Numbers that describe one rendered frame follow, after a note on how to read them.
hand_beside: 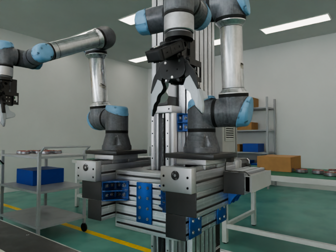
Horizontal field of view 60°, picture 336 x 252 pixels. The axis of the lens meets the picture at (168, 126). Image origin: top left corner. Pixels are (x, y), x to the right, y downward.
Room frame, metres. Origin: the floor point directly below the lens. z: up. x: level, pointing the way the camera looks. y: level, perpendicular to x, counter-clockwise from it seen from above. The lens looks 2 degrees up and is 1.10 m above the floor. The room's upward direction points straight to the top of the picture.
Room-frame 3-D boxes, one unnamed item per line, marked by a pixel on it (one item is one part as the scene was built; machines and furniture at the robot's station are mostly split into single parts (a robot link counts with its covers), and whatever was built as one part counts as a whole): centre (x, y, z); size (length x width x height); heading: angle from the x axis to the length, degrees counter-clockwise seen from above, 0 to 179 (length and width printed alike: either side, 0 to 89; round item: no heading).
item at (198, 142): (1.21, -0.14, 1.09); 0.15 x 0.15 x 0.10
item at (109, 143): (1.50, 0.26, 1.09); 0.15 x 0.15 x 0.10
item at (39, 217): (3.49, 1.48, 0.51); 1.01 x 0.60 x 1.01; 52
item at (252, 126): (6.88, -1.85, 1.37); 0.42 x 0.40 x 0.18; 53
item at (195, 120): (1.21, -0.15, 1.20); 0.13 x 0.12 x 0.14; 62
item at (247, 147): (6.77, -1.98, 0.87); 0.42 x 0.36 x 0.19; 144
